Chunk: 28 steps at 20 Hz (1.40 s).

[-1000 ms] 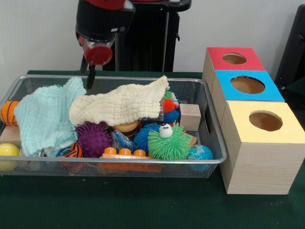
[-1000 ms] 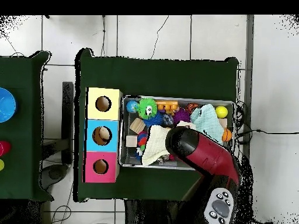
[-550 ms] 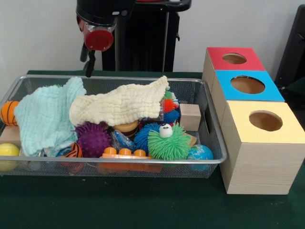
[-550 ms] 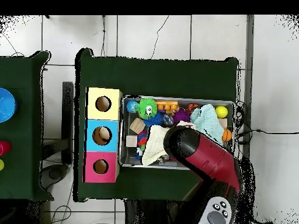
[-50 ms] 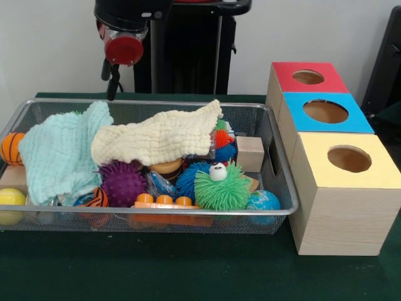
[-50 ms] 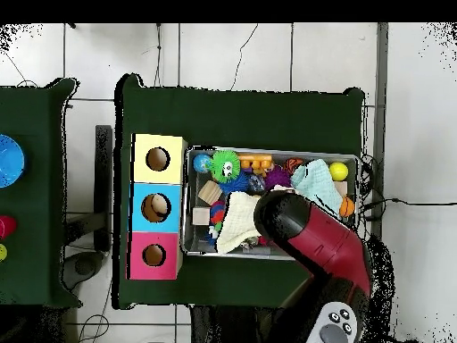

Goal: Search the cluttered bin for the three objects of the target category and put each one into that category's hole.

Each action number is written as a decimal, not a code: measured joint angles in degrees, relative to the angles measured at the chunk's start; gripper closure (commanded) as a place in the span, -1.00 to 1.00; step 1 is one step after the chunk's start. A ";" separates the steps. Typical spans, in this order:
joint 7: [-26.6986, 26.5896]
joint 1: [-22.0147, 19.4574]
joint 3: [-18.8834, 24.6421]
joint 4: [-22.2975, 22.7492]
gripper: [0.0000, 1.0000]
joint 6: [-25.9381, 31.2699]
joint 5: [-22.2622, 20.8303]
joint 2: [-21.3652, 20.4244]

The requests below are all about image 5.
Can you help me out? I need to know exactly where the purple spiky ball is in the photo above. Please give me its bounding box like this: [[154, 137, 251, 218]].
[[99, 160, 148, 208]]

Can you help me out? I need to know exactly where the shallow clear mesh bin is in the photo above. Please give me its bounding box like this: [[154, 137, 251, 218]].
[[0, 97, 299, 236]]

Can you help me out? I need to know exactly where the cream waffle cloth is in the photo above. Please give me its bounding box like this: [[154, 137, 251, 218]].
[[90, 99, 224, 167]]

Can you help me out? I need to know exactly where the toy burger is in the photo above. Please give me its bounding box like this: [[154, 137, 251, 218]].
[[147, 158, 184, 182]]

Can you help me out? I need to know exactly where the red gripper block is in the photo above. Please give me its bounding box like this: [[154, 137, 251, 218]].
[[96, 21, 144, 102]]

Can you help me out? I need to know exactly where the green puffer ball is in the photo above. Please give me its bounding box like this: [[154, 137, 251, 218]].
[[194, 159, 251, 210]]

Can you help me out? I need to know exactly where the wooden cube block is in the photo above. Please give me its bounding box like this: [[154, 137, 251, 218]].
[[235, 136, 266, 173]]

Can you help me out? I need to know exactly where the orange toy brick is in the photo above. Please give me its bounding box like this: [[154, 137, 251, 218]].
[[130, 193, 214, 227]]

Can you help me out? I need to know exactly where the black robot stand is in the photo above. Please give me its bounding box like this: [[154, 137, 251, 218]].
[[133, 0, 253, 95]]

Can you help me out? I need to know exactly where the orange black striped ball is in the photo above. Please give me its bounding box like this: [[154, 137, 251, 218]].
[[75, 187, 109, 208]]

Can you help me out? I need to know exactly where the light blue waffle cloth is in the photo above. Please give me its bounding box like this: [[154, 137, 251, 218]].
[[18, 100, 114, 206]]

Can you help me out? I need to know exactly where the blue globe ball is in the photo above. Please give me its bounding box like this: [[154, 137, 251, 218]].
[[246, 189, 282, 225]]

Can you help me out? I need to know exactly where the yellow ball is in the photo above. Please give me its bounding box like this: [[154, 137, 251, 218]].
[[0, 187, 28, 226]]

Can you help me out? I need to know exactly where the small orange basketball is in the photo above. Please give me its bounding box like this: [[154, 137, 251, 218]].
[[0, 132, 26, 166]]

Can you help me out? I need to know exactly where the blue puffer ball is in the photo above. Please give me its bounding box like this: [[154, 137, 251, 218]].
[[175, 161, 211, 201]]

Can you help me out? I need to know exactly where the crinkly clear plastic packet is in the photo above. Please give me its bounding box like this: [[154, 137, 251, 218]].
[[145, 171, 178, 198]]

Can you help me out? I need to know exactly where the dark green side table cloth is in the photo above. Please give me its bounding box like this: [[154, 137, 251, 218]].
[[375, 102, 401, 145]]

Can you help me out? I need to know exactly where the wooden box with three holes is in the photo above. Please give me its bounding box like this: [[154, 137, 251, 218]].
[[265, 61, 401, 256]]

